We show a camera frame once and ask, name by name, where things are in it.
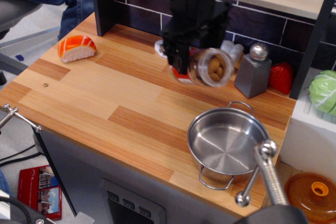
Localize grey salt shaker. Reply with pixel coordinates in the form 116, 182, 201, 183
234, 42, 272, 98

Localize red book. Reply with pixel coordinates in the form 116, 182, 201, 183
17, 165, 62, 221

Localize green toy cabbage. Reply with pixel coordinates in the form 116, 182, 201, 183
309, 70, 335, 116

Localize metal clamp screw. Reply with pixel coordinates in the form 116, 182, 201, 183
235, 139, 289, 207
1, 103, 43, 133

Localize black vertical post right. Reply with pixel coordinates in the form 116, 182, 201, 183
289, 0, 335, 100

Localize toy fried egg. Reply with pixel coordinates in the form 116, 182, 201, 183
154, 40, 167, 60

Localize right metal clamp screw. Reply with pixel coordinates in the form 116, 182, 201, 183
235, 139, 289, 207

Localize red toy strawberry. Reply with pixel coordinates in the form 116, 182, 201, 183
268, 62, 293, 94

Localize clear almond jar red label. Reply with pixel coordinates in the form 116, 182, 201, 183
170, 48, 234, 87

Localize grey chair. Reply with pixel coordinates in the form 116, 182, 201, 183
1, 0, 59, 85

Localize stainless steel pot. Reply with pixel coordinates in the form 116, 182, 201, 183
187, 102, 270, 190

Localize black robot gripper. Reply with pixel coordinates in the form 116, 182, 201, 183
160, 0, 230, 74

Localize orange pot lid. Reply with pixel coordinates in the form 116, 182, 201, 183
285, 173, 335, 223

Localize grey toy oven panel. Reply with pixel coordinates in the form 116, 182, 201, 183
100, 179, 166, 224

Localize black vertical post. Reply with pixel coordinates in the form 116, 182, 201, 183
93, 0, 118, 37
289, 0, 335, 100

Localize toy salmon sushi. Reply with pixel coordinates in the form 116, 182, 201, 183
58, 35, 97, 63

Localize black vertical post left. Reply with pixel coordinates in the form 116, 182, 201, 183
93, 0, 118, 37

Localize black cable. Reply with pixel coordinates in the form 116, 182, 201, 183
0, 144, 43, 167

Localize left metal clamp screw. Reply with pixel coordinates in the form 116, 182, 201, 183
1, 103, 43, 133

